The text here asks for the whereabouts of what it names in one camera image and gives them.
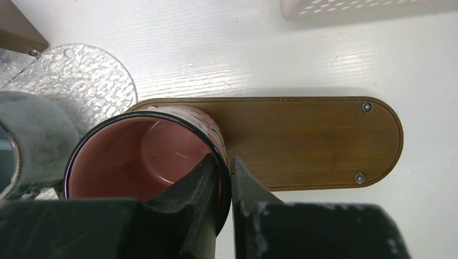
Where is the white perforated plastic basket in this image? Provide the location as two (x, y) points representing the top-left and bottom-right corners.
(281, 0), (457, 21)

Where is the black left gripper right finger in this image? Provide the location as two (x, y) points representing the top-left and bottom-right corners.
(231, 156), (410, 258)

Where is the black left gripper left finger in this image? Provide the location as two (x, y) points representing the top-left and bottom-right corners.
(1, 154), (219, 258)

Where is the brown oval wooden tray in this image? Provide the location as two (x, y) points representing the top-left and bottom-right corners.
(131, 97), (403, 191)

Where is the wooden acrylic toothbrush holder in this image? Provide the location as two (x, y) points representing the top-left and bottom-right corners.
(1, 1), (50, 87)

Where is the pink ghost pattern mug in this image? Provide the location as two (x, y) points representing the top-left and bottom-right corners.
(63, 105), (231, 232)

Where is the grey-green ceramic mug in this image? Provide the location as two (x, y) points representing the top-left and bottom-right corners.
(1, 91), (79, 200)

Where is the clear textured acrylic tray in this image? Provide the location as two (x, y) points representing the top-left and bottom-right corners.
(0, 43), (139, 201)

